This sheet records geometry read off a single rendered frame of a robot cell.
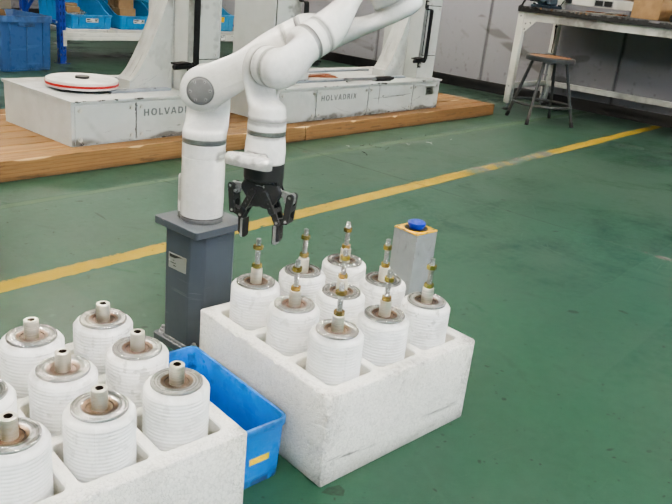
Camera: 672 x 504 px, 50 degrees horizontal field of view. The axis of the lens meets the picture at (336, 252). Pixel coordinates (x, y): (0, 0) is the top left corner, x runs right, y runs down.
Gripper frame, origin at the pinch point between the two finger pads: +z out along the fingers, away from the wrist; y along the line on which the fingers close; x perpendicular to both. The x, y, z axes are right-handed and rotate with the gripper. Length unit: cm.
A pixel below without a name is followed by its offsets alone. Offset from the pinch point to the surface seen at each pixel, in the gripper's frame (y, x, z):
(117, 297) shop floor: 51, -21, 35
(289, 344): -12.5, 9.5, 15.9
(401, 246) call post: -19.0, -32.1, 7.9
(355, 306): -19.8, -3.2, 11.3
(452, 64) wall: 105, -557, 18
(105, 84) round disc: 146, -133, 5
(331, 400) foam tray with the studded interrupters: -25.5, 19.9, 17.7
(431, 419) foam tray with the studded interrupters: -37.3, -5.8, 32.0
